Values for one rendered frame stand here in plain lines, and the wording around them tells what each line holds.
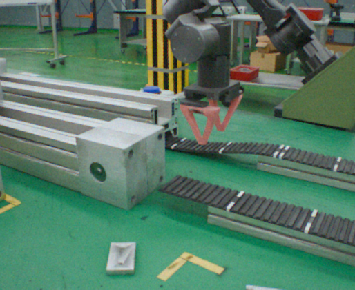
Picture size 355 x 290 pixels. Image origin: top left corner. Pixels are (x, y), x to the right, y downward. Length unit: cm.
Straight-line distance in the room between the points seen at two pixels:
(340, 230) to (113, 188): 30
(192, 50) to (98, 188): 24
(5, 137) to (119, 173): 26
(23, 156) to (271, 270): 44
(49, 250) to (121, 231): 9
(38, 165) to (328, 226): 45
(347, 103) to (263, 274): 57
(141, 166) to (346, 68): 54
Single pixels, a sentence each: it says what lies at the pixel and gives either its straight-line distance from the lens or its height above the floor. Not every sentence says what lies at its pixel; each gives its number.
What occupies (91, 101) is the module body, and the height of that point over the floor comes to 86.
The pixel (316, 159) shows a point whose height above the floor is 81.
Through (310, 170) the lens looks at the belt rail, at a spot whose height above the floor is 80.
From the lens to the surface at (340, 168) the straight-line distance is 63.
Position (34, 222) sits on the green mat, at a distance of 55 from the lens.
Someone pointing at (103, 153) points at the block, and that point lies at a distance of 53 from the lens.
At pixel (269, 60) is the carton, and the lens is 567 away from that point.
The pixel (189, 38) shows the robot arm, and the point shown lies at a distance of 57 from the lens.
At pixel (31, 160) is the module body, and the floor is 81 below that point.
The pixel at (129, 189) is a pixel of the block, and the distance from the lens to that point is 53.
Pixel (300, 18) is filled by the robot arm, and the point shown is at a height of 101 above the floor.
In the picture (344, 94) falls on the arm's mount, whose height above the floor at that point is 86.
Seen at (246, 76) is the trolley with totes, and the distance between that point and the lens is 368.
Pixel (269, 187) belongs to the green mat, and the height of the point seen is 78.
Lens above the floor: 107
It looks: 23 degrees down
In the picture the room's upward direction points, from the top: straight up
